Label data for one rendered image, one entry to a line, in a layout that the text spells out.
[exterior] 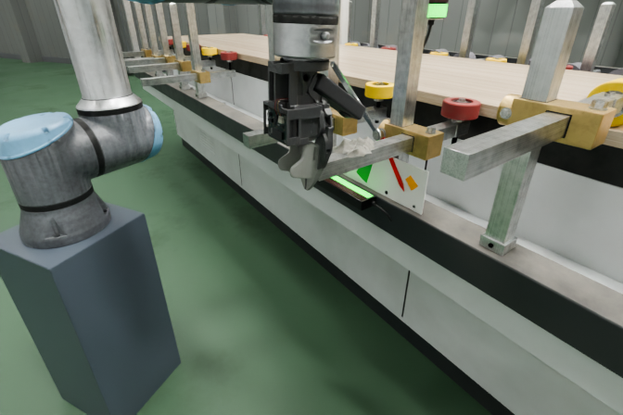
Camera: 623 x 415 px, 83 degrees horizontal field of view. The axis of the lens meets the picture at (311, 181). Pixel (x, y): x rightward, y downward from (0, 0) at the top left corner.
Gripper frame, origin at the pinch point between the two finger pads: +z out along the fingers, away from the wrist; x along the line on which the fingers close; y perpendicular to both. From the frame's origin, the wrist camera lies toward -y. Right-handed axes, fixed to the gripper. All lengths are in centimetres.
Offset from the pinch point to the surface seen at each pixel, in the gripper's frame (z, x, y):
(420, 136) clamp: -5.1, 2.8, -24.1
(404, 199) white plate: 9.8, 1.1, -24.7
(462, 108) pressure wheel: -8.9, 1.9, -38.0
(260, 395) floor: 83, -21, 0
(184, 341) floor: 83, -55, 14
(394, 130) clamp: -4.7, -3.8, -24.0
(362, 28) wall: -16, -357, -342
